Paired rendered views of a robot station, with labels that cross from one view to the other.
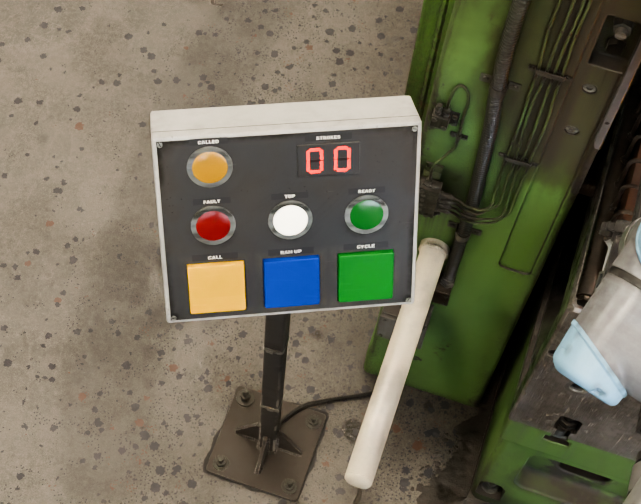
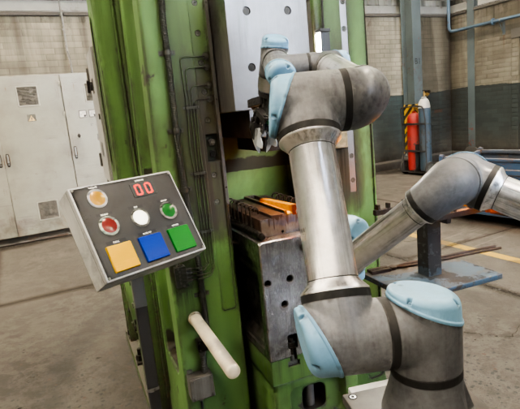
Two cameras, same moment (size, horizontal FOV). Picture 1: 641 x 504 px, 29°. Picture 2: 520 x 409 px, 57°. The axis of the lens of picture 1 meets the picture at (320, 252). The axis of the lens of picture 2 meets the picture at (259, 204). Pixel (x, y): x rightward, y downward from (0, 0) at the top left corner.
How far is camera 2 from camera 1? 136 cm
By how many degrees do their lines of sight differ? 56
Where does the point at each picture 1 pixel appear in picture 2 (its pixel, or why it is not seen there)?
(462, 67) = not seen: hidden behind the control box
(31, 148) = not seen: outside the picture
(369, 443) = (225, 356)
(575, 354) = (272, 63)
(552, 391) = (277, 316)
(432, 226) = (189, 303)
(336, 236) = (161, 222)
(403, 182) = (174, 195)
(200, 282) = (114, 253)
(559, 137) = (214, 208)
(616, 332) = (278, 55)
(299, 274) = (156, 240)
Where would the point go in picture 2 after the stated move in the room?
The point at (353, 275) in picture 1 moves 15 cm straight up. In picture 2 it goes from (177, 237) to (170, 187)
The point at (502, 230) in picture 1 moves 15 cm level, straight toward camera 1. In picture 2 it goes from (216, 282) to (225, 295)
